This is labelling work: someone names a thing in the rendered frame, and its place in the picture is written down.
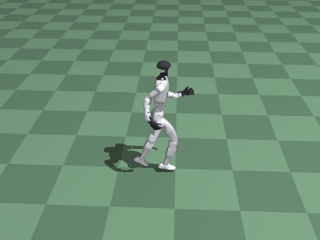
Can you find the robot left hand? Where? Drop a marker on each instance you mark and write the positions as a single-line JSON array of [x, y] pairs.
[[187, 92]]

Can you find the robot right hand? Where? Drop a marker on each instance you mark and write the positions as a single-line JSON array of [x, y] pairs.
[[154, 125]]

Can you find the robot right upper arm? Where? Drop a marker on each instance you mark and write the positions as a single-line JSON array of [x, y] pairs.
[[158, 89]]

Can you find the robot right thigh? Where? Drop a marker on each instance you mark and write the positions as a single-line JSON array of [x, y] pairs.
[[168, 129]]

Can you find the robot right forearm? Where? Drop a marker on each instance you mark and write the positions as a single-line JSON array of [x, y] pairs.
[[146, 107]]

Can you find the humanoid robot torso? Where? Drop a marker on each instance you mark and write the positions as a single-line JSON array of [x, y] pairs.
[[160, 99]]

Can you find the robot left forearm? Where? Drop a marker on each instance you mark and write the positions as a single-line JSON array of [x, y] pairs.
[[173, 95]]

